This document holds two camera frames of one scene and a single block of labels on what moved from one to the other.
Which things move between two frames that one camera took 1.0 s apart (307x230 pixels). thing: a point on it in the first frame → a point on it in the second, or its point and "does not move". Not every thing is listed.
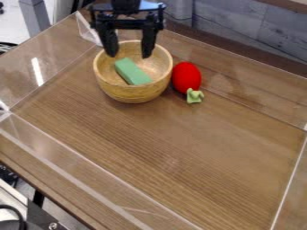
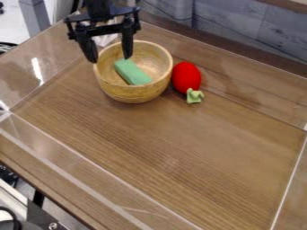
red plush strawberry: x=185 y=79 does not move
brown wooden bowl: x=157 y=66 does not move
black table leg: x=39 y=199 does not move
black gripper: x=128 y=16 → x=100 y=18
